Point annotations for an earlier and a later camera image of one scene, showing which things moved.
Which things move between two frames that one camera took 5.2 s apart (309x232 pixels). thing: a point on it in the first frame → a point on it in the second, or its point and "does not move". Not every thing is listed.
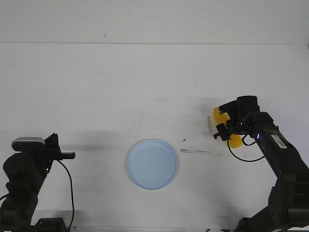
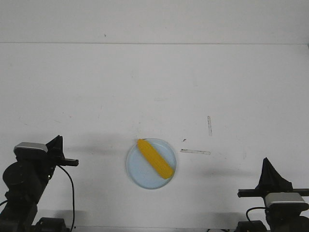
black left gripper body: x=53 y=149 → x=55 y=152
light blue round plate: x=152 y=164 does not move
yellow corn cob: x=235 y=140 → x=162 y=167
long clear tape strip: x=196 y=151 does not move
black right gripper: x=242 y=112 → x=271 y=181
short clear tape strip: x=209 y=126 does not move
